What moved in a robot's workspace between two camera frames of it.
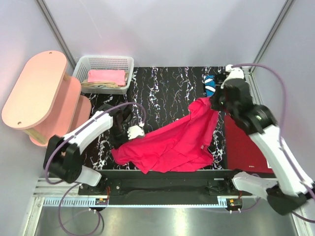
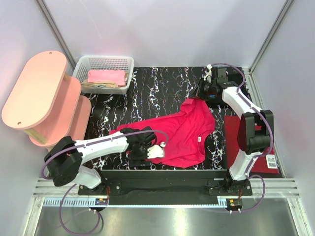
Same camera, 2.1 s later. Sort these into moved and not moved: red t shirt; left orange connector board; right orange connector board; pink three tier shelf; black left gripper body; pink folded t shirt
Moved: red t shirt; black left gripper body
Not moved: pink folded t shirt; right orange connector board; pink three tier shelf; left orange connector board
